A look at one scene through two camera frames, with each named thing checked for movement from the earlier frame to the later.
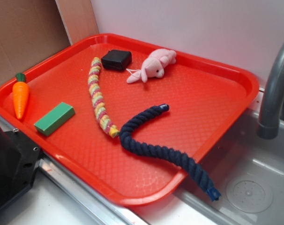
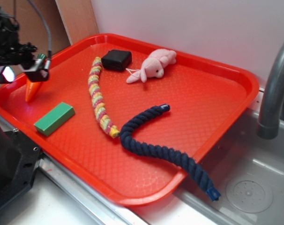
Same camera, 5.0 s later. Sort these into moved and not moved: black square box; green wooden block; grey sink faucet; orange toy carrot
Moved: orange toy carrot
Not moved: grey sink faucet; green wooden block; black square box
